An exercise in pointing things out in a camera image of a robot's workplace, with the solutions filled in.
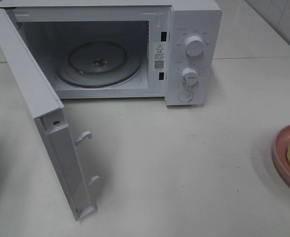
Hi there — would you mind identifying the white microwave knob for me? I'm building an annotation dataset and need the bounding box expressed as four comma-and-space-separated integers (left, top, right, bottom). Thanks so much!
184, 35, 205, 57
181, 68, 199, 86

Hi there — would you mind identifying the round door release button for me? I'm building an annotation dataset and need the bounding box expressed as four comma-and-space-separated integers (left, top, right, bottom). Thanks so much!
178, 90, 193, 102

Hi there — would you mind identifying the white microwave door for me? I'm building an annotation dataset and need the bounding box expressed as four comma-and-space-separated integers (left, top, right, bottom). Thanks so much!
0, 8, 99, 221

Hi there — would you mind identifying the white microwave oven body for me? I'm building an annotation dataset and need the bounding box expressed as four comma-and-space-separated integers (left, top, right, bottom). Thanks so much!
0, 0, 222, 106

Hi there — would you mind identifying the pink round plate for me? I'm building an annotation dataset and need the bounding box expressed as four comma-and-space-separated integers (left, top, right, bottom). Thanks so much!
272, 125, 290, 187

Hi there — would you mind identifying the glass microwave turntable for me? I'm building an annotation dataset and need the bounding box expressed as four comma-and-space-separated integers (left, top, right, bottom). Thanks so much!
58, 41, 142, 88

